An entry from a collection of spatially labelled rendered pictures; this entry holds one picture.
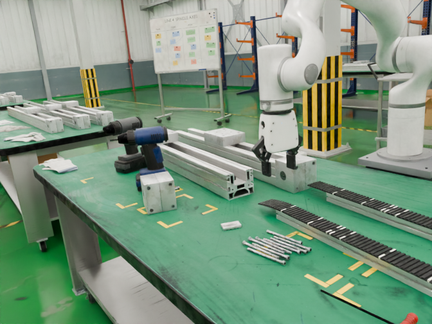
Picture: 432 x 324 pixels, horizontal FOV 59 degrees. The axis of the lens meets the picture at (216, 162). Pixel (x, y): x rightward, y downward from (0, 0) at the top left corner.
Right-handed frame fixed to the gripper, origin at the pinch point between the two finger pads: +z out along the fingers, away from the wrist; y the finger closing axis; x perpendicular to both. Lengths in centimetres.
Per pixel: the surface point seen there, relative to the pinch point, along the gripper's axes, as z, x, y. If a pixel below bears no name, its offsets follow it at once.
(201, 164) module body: 5.5, 36.0, -4.4
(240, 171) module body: 6.8, 22.3, 2.5
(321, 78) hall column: 6, 230, 255
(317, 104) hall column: 34, 235, 254
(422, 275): 10.8, -41.8, -2.4
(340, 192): 10.6, -4.8, 18.3
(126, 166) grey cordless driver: 11, 73, -20
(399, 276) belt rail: 13.0, -37.6, -2.7
